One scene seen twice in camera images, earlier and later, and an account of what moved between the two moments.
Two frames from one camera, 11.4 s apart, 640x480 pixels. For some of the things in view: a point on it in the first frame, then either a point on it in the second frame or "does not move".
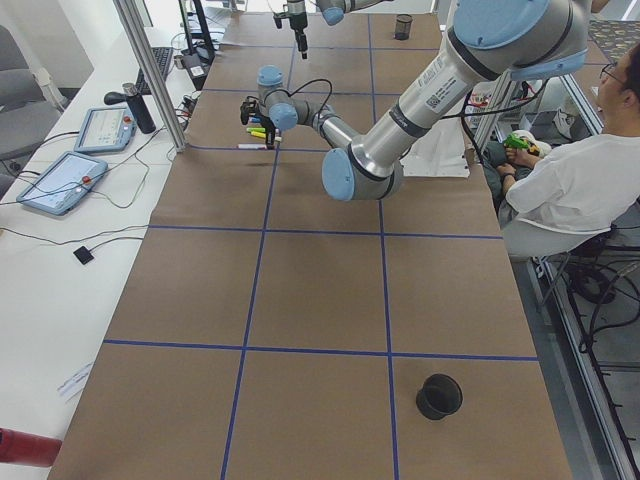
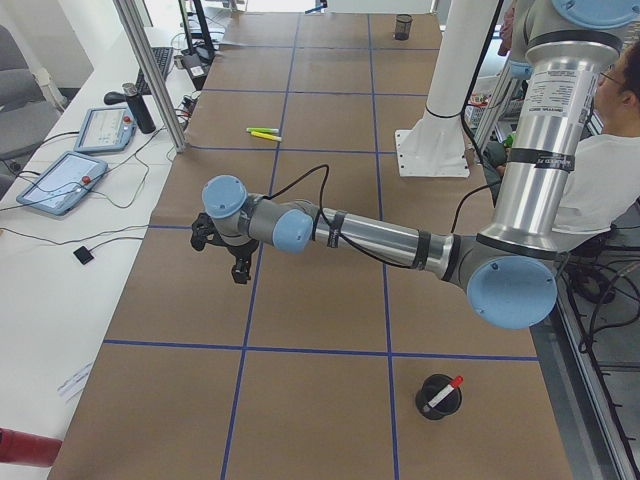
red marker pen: [252, 146] → [457, 381]
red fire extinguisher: [27, 448] does not move
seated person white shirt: [585, 188] does not move
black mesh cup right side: [403, 26] does not move
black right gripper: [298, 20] → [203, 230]
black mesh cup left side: [438, 397] does not move
